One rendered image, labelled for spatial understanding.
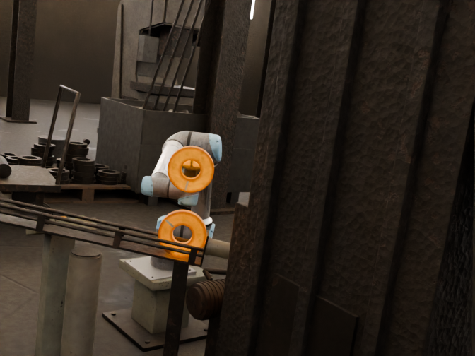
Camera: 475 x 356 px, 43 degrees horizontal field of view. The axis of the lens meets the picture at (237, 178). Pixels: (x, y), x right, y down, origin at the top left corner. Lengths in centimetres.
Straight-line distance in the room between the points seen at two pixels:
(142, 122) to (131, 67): 282
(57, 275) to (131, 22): 578
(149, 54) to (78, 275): 525
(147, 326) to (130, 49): 542
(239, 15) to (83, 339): 343
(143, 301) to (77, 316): 61
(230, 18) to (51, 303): 324
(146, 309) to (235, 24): 293
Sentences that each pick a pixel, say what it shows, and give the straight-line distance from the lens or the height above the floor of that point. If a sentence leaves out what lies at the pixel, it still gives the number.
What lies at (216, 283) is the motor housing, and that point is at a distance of 210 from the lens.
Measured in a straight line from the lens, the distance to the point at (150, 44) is 733.
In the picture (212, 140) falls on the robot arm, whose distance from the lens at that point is 263.
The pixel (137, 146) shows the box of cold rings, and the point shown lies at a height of 50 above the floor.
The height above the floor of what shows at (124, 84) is 86.
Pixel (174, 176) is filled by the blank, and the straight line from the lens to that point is 205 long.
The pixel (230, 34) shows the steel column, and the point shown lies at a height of 152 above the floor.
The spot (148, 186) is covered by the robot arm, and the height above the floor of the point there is 78.
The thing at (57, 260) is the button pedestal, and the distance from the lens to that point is 245.
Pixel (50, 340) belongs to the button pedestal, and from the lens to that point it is 258.
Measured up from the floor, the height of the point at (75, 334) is 22.
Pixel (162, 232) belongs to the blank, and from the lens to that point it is 199.
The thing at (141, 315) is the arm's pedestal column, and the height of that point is 7.
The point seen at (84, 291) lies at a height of 39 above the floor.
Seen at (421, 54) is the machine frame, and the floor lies 133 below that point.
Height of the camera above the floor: 126
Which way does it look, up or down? 10 degrees down
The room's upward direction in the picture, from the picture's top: 8 degrees clockwise
